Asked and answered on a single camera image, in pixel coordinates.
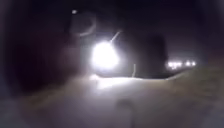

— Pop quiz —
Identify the row of distant lights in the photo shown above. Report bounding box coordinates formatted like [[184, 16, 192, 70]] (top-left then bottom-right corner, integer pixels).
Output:
[[165, 59, 198, 70]]

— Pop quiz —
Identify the pale paved path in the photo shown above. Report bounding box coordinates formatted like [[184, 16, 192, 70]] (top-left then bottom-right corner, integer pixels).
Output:
[[0, 65, 224, 128]]

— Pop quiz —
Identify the bright street lamp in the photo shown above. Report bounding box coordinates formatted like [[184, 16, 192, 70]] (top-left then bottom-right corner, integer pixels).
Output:
[[90, 41, 121, 73]]

